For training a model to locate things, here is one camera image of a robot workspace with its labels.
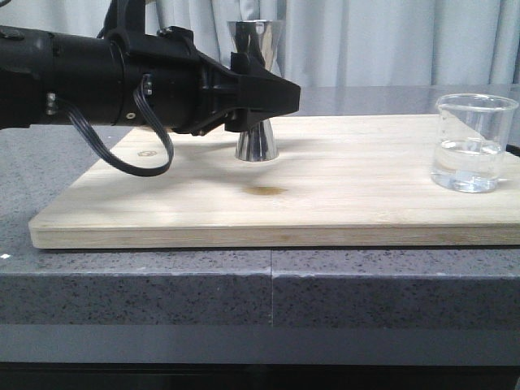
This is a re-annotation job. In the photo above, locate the steel double jigger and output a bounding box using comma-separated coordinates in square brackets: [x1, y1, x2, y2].
[227, 19, 284, 163]

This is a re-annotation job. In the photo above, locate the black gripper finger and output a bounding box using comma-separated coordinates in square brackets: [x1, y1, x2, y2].
[230, 52, 264, 77]
[224, 76, 301, 132]

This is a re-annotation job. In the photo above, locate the wooden cutting board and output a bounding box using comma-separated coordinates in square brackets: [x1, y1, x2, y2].
[29, 115, 519, 249]

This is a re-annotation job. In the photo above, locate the grey curtain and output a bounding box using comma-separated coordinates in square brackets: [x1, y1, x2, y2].
[0, 0, 520, 87]

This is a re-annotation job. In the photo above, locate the clear glass beaker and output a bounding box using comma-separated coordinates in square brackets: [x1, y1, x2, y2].
[431, 93, 519, 193]

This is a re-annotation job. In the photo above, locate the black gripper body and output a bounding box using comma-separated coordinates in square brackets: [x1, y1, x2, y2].
[106, 26, 240, 136]

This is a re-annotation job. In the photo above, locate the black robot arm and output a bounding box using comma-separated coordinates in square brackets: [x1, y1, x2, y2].
[1, 1, 301, 136]

